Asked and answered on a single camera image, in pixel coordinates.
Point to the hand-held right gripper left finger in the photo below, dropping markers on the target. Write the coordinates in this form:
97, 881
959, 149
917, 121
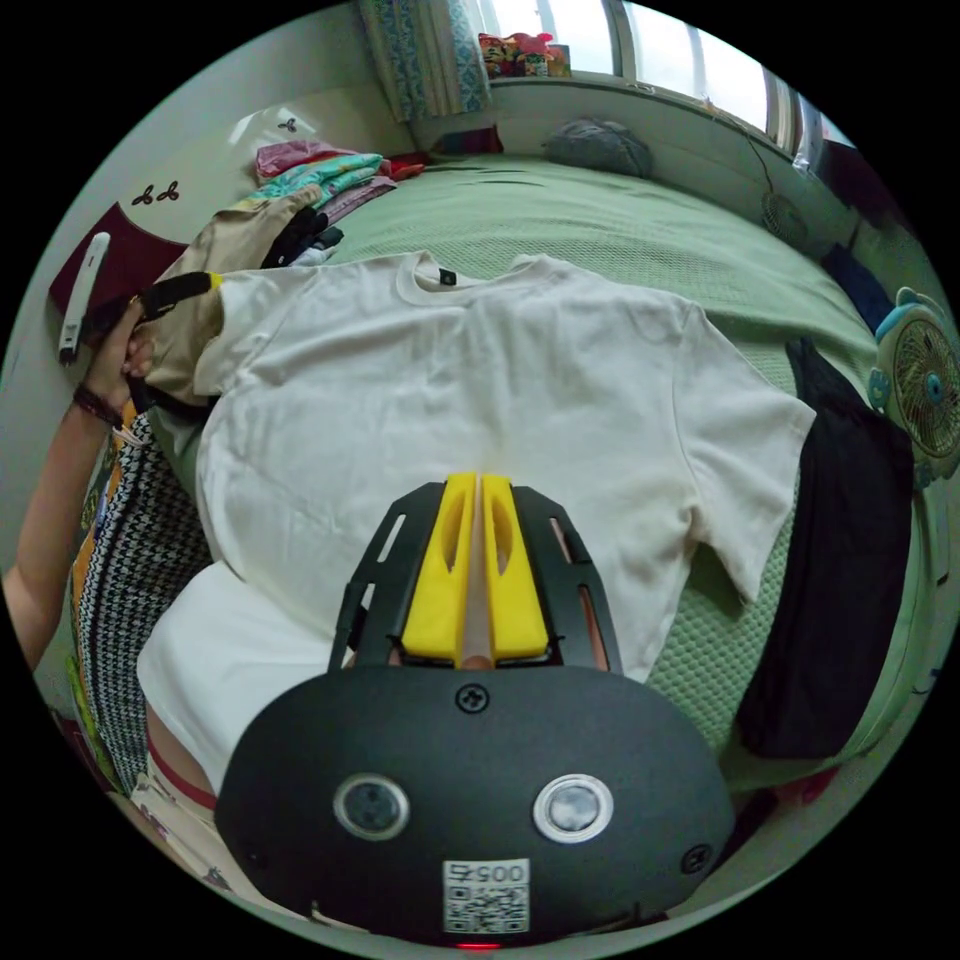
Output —
435, 585

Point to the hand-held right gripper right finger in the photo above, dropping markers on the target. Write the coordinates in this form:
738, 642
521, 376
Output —
517, 592

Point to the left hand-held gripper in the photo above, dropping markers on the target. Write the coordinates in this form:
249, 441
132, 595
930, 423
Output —
169, 296

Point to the white t-shirt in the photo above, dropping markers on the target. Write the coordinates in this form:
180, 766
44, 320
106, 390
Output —
450, 375

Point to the person's left forearm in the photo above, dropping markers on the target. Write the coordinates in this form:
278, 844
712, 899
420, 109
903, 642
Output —
52, 517

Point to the person's left hand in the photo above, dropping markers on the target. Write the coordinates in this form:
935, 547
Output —
120, 367

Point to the pile of clothes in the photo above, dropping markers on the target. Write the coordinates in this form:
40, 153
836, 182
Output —
300, 202

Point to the patterned blue curtain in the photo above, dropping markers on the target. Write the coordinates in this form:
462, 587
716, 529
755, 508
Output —
420, 56

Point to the black garment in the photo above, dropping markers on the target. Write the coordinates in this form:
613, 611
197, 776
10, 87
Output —
832, 570

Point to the colourful toys on windowsill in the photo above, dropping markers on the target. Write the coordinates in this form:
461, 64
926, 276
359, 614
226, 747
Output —
525, 56

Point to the grey pillow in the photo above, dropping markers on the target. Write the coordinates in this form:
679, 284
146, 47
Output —
600, 147

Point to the blue cartoon desk fan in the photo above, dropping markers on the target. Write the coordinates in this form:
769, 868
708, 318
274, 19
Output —
921, 382

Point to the dark blue garment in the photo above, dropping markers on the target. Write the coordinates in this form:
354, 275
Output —
855, 285

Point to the small round fan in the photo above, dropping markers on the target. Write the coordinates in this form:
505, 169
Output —
784, 217

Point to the window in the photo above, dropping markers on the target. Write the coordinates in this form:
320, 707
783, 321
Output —
675, 41

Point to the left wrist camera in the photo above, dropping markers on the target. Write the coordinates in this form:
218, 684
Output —
81, 296

